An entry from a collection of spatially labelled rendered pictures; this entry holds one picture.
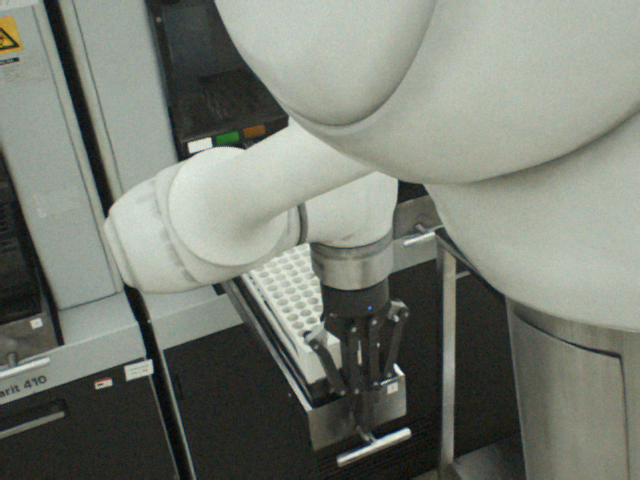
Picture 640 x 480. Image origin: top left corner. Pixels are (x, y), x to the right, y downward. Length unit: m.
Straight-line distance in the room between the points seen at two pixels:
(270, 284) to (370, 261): 0.31
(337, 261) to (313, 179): 0.25
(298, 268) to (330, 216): 0.38
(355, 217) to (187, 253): 0.17
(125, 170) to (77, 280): 0.21
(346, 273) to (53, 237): 0.61
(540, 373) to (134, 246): 0.47
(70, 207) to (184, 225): 0.62
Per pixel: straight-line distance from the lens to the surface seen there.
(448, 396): 1.44
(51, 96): 1.16
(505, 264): 0.18
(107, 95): 1.17
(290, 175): 0.52
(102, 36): 1.15
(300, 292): 1.02
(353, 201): 0.70
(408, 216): 1.35
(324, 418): 0.96
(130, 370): 1.30
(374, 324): 0.85
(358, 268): 0.76
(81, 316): 1.30
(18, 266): 1.25
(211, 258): 0.62
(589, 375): 0.21
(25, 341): 1.24
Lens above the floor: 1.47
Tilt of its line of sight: 33 degrees down
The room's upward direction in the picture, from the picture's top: 6 degrees counter-clockwise
